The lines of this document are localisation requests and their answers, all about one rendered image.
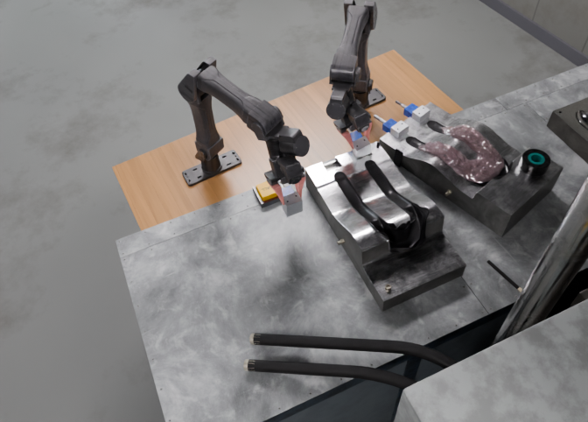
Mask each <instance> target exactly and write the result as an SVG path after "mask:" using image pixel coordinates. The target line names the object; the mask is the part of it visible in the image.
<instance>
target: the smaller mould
mask: <svg viewBox="0 0 588 422"><path fill-rule="evenodd" d="M547 127H548V128H549V129H550V130H552V131H553V132H554V133H555V134H556V135H557V136H558V137H559V138H560V139H562V140H563V141H564V142H565V143H566V144H567V145H568V146H569V147H570V148H571V149H572V150H573V151H574V152H575V153H576V154H577V155H578V156H579V157H580V158H582V159H583V160H584V161H585V162H586V163H587V164H588V97H587V98H585V99H583V100H581V101H578V102H574V103H572V104H570V105H567V106H565V107H562V108H560V109H556V110H554V111H553V112H552V114H551V116H550V119H549V121H548V124H547Z"/></svg>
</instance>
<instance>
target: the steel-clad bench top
mask: <svg viewBox="0 0 588 422"><path fill-rule="evenodd" d="M587 97H588V63H587V64H584V65H582V66H580V67H575V68H573V69H571V70H569V71H566V72H563V73H561V74H557V75H555V76H552V77H549V78H548V79H545V80H542V81H538V82H536V83H534V84H531V85H528V86H527V87H524V88H520V89H517V90H515V91H513V92H510V93H507V94H505V95H501V96H499V97H496V98H493V99H492V100H489V101H486V102H483V103H480V104H478V105H475V106H472V107H471V108H468V109H464V110H461V111H459V112H457V113H454V114H452V115H453V116H455V117H457V118H462V119H469V120H476V121H479V122H482V123H484V124H485V125H487V126H488V127H489V128H490V129H492V130H493V131H494V132H495V133H496V134H498V135H499V136H500V137H501V138H502V139H503V140H504V141H505V142H507V143H508V144H509V145H510V146H512V147H513V148H515V149H516V150H517V151H519V152H521V153H524V152H525V151H526V150H527V149H528V148H529V147H530V148H532V149H537V150H541V151H544V152H546V153H547V154H548V155H549V157H550V159H551V160H552V161H554V162H556V163H557V164H559V165H560V166H562V167H563V170H562V171H561V173H560V175H559V177H558V179H557V181H556V184H555V185H554V187H553V189H552V191H551V192H550V193H549V194H547V195H546V196H545V197H544V198H543V199H542V200H541V201H540V202H539V203H538V204H537V205H536V206H535V207H533V208H532V209H531V210H530V211H529V212H528V213H527V214H526V215H525V216H524V217H523V218H522V219H521V220H520V221H518V222H517V223H516V224H515V225H514V226H513V227H512V228H511V229H510V230H509V231H508V232H507V233H506V234H505V235H504V236H503V237H501V236H499V235H497V234H496V233H495V232H493V231H492V230H491V229H490V228H488V227H487V226H485V225H484V224H482V223H481V222H479V221H478V220H476V219H475V218H474V217H472V216H471V215H469V214H468V213H467V212H466V211H464V210H463V209H461V208H460V207H458V206H457V205H455V204H454V203H453V202H451V201H450V200H448V199H447V198H445V197H444V196H443V195H442V194H441V193H439V192H437V191H436V190H434V189H433V188H432V187H430V186H428V185H427V184H426V183H424V182H423V181H421V180H420V179H419V178H418V177H416V176H415V175H413V174H412V173H411V172H409V171H407V170H406V169H405V168H403V167H402V166H400V167H398V166H397V165H396V167H397V168H398V170H399V171H400V173H401V174H402V175H403V177H404V178H405V179H406V180H407V181H408V183H409V184H410V185H411V186H412V187H413V188H414V189H416V190H417V191H418V192H419V193H422V194H424V195H425V196H427V197H428V198H430V199H431V200H432V201H433V202H434V203H435V204H436V205H437V206H438V208H439V209H440V211H441V212H442V213H443V215H444V225H443V233H444V236H445V238H446V239H447V240H448V241H449V243H450V244H451V246H452V247H453V248H454V249H455V250H456V251H457V253H458V254H459V255H460V257H461V258H462V259H463V261H464V262H465V264H466V267H465V270H464V273H463V276H461V277H459V278H455V279H453V280H452V281H450V282H447V283H445V284H443V285H440V286H438V287H436V288H434V289H432V290H429V291H427V292H425V293H422V294H420V295H418V296H416V297H415V298H412V299H409V300H407V301H404V302H402V303H401V304H399V305H397V306H393V307H391V308H389V309H387V310H385V311H383V312H382V310H381V308H380V307H379V306H378V304H377V303H376V301H375V299H374V297H373V296H372V294H371V292H370V291H369V289H368V288H367V286H366V284H365V283H364V281H363V279H362V278H361V275H360V274H359V272H358V271H357V270H356V268H355V267H354V264H353V263H352V261H351V259H350V258H349V256H348V254H347V253H346V251H345V250H344V248H343V246H342V245H338V244H337V241H338V240H339V239H338V238H337V236H336V235H335V234H334V232H333V230H332V228H331V226H330V225H329V223H328V221H327V220H326V218H325V217H324V215H323V213H322V212H321V210H320V208H319V206H318V205H317V203H316V201H315V200H314V199H313V197H312V195H311V193H310V192H309V190H308V188H307V187H306V181H305V182H304V186H303V190H302V198H301V199H302V201H303V211H302V212H300V213H297V214H294V215H291V216H289V217H287V216H286V214H285V212H284V210H283V206H282V202H281V201H279V202H277V203H274V204H272V205H269V206H267V207H263V208H262V207H261V205H260V203H259V201H258V200H257V198H256V196H255V194H254V192H253V189H251V190H248V191H247V192H244V193H240V194H237V195H235V196H233V197H230V198H227V199H225V200H221V201H219V202H216V203H214V204H212V205H209V206H206V207H203V208H200V209H198V210H195V211H192V212H191V213H188V214H185V215H181V216H179V217H177V218H174V219H171V220H169V221H167V222H163V223H160V224H158V225H156V226H153V227H150V228H148V229H145V230H142V231H139V232H137V233H135V234H132V235H130V236H125V237H124V238H121V239H118V240H116V241H115V242H116V246H117V248H118V252H119V255H120V258H121V262H122V267H123V270H124V274H125V277H126V280H127V284H128V287H129V293H130V296H131V299H132V303H133V306H134V309H135V312H136V318H137V321H138V325H139V327H140V331H141V335H142V337H143V344H144V346H145V350H146V353H147V356H148V360H149V363H150V368H151V372H152V375H153V378H154V382H155V385H156V388H157V393H158V397H159V400H160V404H161V407H162V410H163V414H164V419H165V422H263V421H266V420H268V419H270V418H273V417H275V416H276V415H278V414H280V413H283V412H285V411H288V410H289V409H291V408H293V407H295V406H297V405H300V404H302V403H304V402H306V401H308V400H310V399H312V398H314V397H317V396H319V395H321V394H323V393H325V392H327V391H329V390H332V389H334V388H336V387H338V386H340V385H342V384H343V383H346V382H349V381H351V380H353V379H354V378H348V377H335V376H308V375H295V374H282V373H268V372H254V371H245V370H244V368H243V364H244V361H245V360H246V359H254V360H269V361H284V362H313V363H328V364H343V365H355V366H364V367H370V368H375V369H376V368H378V367H380V366H382V365H384V364H386V363H388V362H391V361H393V360H395V359H396V358H399V357H401V356H403V354H395V353H382V352H367V351H352V350H338V349H322V348H294V347H279V346H264V345H252V344H250V342H249V337H250V335H251V334H288V335H305V336H323V337H339V338H357V339H374V340H391V341H406V342H412V343H415V344H419V345H423V346H424V345H426V344H428V343H430V342H433V341H435V340H437V339H439V338H441V337H443V336H445V335H447V334H450V333H452V332H454V331H456V330H458V329H460V328H462V327H465V326H467V325H469V324H471V323H473V322H474V321H476V320H479V319H482V318H484V317H486V316H487V315H489V314H491V313H494V312H496V311H498V310H500V309H502V308H504V307H506V306H509V305H511V304H513V303H514V302H515V301H516V300H517V299H518V297H519V295H520V292H519V291H518V290H517V289H516V288H515V287H514V286H513V285H511V284H510V283H509V282H508V281H507V280H506V279H505V278H504V277H503V276H502V275H501V274H500V273H499V272H498V271H496V270H495V269H494V268H493V267H492V266H491V265H490V264H489V263H487V261H488V260H490V261H491V262H492V263H493V264H494V265H496V266H497V267H498V268H499V269H500V270H501V271H502V272H504V273H505V274H506V275H507V276H508V277H509V278H510V279H512V280H513V281H514V282H515V283H516V284H517V285H518V286H520V287H521V288H522V289H523V287H524V286H525V284H526V283H527V281H528V280H529V277H530V275H531V274H532V272H533V270H534V268H535V267H536V265H537V263H538V262H539V260H540V258H541V256H542V255H543V252H544V251H545V250H546V248H547V246H548V244H549V243H550V240H551V238H552V237H553V235H554V234H555V232H556V231H557V228H558V226H559V224H560V223H561V221H562V219H563V218H564V216H565V214H566V212H567V211H568V209H569V207H570V205H571V203H572V202H573V200H574V199H575V197H576V195H577V193H578V191H579V189H580V187H581V186H582V185H583V183H584V181H585V179H586V177H587V175H588V164H587V163H586V162H585V161H584V160H583V159H582V158H580V157H579V156H578V155H577V154H576V153H575V152H574V151H573V150H572V149H571V148H570V147H569V146H568V145H567V144H566V143H565V142H564V141H563V140H562V139H560V138H559V137H558V136H557V135H556V134H555V133H554V132H553V131H552V130H550V129H549V128H548V127H547V124H548V121H549V119H550V116H551V114H552V112H553V111H554V110H556V109H560V108H562V107H565V106H567V105H570V104H572V103H574V102H578V101H581V100H583V99H585V98H587Z"/></svg>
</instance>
